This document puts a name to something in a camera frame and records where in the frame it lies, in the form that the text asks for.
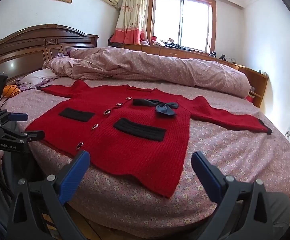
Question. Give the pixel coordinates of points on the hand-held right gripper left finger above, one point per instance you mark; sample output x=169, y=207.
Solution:
x=75, y=170

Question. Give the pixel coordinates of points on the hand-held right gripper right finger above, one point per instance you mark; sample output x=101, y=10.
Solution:
x=205, y=172

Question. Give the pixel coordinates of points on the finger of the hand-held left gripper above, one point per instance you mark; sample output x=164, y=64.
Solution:
x=35, y=135
x=17, y=117

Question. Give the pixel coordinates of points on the red knit cardigan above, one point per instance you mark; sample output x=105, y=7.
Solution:
x=135, y=150

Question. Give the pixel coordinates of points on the pile of clothes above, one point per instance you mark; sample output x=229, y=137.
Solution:
x=171, y=43

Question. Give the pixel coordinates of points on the orange round object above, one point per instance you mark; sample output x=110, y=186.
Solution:
x=10, y=91

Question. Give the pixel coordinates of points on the pale purple pillow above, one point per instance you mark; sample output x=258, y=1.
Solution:
x=40, y=76

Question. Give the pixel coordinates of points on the dark wooden headboard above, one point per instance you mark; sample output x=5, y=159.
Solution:
x=22, y=47

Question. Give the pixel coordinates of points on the person's grey trouser leg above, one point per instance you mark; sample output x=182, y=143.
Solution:
x=280, y=212

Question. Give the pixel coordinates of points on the wooden window cabinet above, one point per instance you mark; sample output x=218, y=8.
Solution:
x=257, y=82

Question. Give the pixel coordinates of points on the pink floral quilt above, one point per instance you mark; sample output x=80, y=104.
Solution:
x=160, y=67

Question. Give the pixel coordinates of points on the cream and red curtain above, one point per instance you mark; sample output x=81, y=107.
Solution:
x=130, y=20

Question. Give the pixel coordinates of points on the wooden framed window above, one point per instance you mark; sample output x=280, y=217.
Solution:
x=185, y=22

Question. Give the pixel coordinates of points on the white wall socket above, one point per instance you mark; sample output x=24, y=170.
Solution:
x=288, y=133

